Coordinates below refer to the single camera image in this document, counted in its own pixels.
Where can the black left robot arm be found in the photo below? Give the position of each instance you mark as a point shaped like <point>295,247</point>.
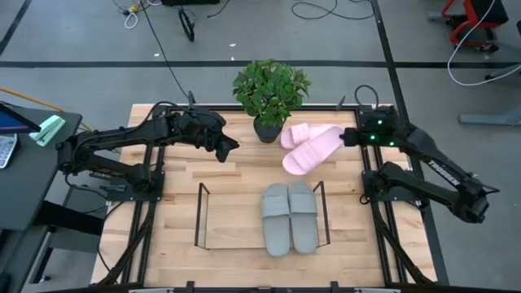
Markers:
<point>114,136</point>

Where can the tablet with blue screen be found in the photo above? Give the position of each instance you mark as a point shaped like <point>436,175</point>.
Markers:
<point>12,122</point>

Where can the green plant in black pot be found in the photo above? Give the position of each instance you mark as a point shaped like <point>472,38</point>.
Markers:
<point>268,89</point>

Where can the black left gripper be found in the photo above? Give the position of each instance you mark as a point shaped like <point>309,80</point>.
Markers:
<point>213,132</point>

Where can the black side desk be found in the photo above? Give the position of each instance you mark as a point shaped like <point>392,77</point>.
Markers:
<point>24,191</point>

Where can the red and black cart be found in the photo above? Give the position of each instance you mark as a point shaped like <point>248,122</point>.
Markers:
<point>490,10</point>

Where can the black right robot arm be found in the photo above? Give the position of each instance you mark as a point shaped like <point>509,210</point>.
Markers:
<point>443,171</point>

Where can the mint green stapler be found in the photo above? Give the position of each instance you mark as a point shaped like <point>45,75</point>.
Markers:
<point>46,130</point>

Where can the grey calculator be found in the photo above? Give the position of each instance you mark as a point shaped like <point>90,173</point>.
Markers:
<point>7,150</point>

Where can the grey table leg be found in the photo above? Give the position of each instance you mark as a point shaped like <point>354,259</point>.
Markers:
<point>488,119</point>

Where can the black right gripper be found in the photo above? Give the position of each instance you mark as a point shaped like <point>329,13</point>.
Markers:
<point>376,130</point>

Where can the black-framed wooden shoe shelf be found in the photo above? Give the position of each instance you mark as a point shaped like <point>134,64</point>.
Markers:
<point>232,224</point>

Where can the pink slide sandal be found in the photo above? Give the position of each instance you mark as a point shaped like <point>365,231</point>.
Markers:
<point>297,132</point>
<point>313,154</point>

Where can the black box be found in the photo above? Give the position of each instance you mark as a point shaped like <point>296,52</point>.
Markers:
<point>191,2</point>

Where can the grey slide sandal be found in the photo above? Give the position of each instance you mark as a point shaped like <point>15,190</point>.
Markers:
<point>303,232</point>
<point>276,236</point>

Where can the black aluminium table frame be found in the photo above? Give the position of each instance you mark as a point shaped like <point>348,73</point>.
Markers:
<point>224,108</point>

